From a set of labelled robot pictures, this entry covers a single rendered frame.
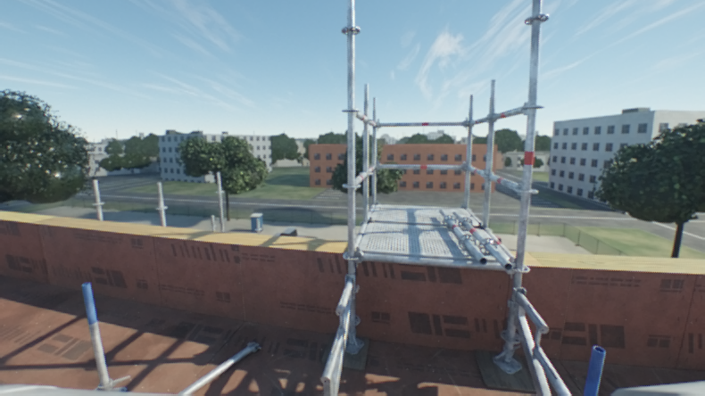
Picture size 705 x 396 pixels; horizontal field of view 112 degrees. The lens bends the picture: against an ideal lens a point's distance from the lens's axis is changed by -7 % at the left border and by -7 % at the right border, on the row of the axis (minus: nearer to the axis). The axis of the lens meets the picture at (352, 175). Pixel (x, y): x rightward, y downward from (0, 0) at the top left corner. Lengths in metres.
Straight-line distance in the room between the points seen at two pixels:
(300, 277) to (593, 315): 2.09
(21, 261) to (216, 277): 2.63
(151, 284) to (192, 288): 0.47
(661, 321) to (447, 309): 1.40
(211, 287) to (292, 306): 0.75
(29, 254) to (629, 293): 5.54
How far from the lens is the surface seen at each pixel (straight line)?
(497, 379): 2.27
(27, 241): 4.52
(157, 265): 3.04
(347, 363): 2.18
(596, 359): 1.46
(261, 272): 2.37
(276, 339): 2.45
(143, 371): 2.56
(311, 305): 2.33
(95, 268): 3.71
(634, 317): 2.67
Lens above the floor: 1.53
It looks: 7 degrees down
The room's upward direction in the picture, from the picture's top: straight up
